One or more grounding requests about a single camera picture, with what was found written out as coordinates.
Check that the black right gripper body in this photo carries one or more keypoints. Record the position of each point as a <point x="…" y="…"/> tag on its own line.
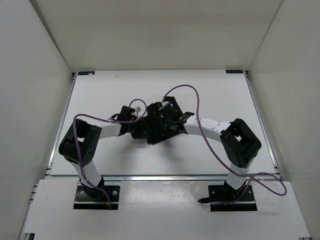
<point x="165" y="126"/>

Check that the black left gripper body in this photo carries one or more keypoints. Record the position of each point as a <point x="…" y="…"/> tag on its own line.
<point x="129" y="128"/>

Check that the black pleated skirt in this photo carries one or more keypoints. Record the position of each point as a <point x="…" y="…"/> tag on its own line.
<point x="148" y="124"/>

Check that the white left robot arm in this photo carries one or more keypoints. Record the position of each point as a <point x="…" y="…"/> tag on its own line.
<point x="80" y="142"/>

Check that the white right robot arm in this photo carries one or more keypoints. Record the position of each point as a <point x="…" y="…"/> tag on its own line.
<point x="240" y="144"/>

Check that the left corner label sticker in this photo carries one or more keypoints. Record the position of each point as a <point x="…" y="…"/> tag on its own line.
<point x="86" y="73"/>

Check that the corner label sticker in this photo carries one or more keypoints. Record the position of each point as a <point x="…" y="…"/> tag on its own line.
<point x="86" y="73"/>
<point x="234" y="71"/>

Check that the right corner label sticker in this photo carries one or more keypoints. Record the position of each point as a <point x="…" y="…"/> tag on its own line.
<point x="234" y="71"/>

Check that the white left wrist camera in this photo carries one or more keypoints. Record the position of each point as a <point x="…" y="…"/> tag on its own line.
<point x="138" y="109"/>

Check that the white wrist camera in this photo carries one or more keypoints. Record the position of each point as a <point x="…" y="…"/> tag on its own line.
<point x="164" y="104"/>
<point x="138" y="109"/>

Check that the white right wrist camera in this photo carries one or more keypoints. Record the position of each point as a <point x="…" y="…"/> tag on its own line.
<point x="164" y="104"/>

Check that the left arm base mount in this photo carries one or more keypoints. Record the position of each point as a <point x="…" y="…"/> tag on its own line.
<point x="86" y="199"/>

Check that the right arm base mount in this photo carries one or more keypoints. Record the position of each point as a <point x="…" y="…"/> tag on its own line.
<point x="223" y="198"/>

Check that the aluminium table rail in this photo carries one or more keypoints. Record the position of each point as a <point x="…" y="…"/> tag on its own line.
<point x="165" y="178"/>

